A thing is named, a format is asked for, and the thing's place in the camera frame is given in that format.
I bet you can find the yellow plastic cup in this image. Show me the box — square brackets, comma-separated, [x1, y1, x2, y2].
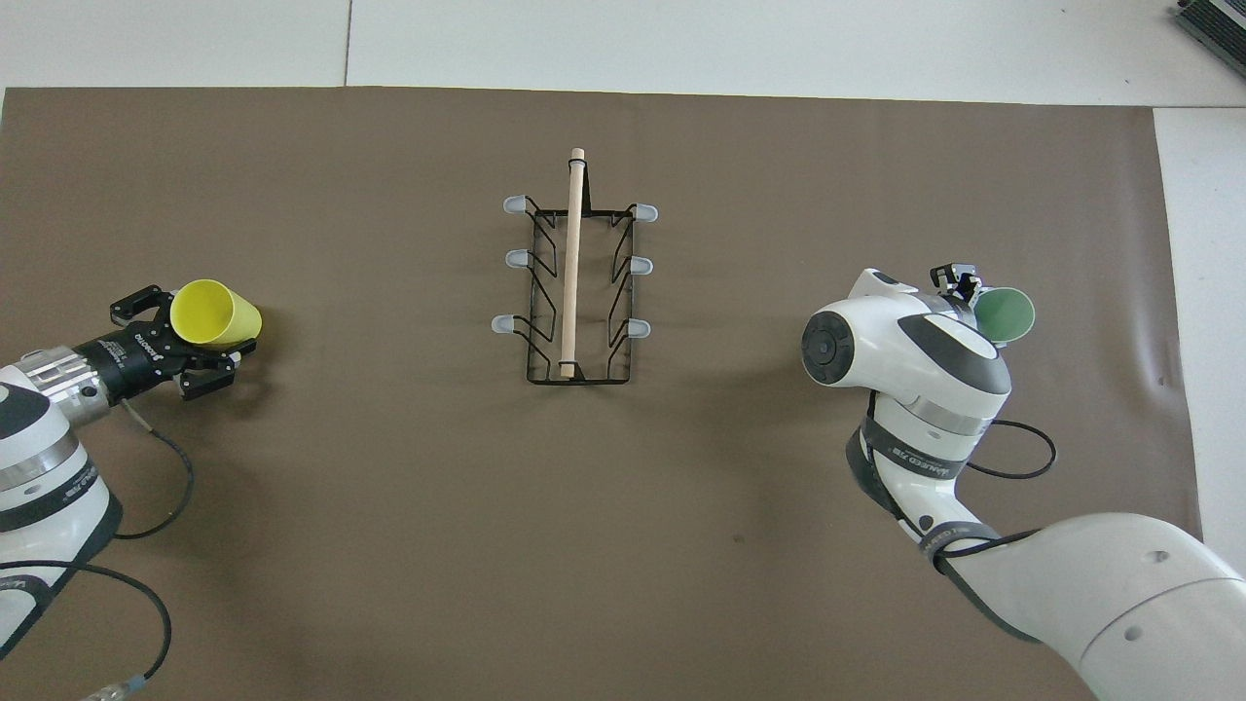
[170, 279, 263, 349]

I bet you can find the pale green plastic cup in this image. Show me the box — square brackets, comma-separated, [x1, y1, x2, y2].
[973, 287, 1037, 349]

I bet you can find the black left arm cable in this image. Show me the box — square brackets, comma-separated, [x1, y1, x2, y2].
[0, 399, 196, 701]

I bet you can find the dark grey ribbed device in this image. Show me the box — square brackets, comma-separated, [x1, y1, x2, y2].
[1173, 0, 1246, 67]

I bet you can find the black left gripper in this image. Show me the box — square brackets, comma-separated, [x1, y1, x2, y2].
[73, 284, 256, 402]

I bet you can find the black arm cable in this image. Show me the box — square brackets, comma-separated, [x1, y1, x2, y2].
[0, 399, 196, 701]
[964, 419, 1059, 481]

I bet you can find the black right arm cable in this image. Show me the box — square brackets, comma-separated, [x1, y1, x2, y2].
[964, 419, 1059, 481]

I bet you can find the black wire cup rack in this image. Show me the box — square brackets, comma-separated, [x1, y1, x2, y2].
[491, 147, 660, 387]

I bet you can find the brown table mat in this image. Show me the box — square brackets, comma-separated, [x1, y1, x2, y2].
[0, 86, 1203, 701]

